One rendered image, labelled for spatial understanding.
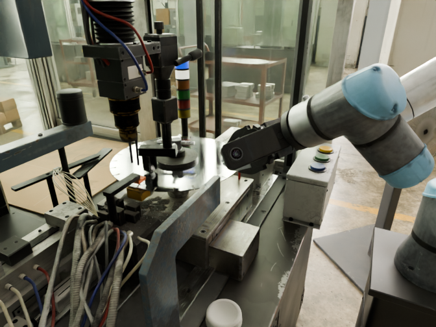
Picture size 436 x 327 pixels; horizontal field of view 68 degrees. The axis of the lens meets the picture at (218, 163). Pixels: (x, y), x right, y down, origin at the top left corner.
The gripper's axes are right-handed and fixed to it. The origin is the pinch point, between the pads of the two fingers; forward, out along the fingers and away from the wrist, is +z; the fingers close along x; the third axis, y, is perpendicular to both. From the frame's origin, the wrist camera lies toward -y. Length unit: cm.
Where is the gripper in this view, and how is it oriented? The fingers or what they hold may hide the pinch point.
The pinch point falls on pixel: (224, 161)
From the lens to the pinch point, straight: 67.7
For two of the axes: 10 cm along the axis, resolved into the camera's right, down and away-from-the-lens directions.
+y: 7.4, -2.7, 6.1
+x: -3.7, -9.3, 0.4
